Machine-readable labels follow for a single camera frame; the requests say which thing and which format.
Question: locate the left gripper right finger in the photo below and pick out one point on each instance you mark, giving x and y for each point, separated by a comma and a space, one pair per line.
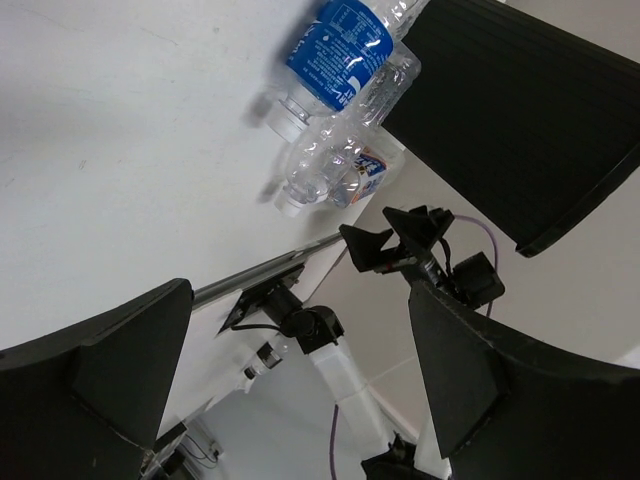
508, 406

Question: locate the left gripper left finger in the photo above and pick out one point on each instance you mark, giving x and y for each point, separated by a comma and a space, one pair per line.
87, 401

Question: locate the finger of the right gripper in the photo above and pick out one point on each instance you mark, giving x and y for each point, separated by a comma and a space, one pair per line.
428, 226
366, 249

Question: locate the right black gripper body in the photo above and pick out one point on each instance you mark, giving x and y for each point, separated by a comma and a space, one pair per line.
416, 262

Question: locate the orange label plastic bottle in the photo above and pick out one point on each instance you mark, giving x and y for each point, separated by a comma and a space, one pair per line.
377, 166

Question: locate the blue label plastic bottle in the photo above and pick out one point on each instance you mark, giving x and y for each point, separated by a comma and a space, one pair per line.
347, 42

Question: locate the black plastic waste bin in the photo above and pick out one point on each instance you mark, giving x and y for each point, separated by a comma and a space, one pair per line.
534, 126

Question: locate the clear plastic bottle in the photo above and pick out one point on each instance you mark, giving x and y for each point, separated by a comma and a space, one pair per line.
322, 155

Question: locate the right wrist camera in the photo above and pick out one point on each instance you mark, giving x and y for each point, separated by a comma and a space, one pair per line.
477, 281

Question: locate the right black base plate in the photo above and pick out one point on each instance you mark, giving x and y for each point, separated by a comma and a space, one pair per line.
252, 299

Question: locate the aluminium frame rail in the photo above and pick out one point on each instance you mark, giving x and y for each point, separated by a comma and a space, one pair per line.
255, 275

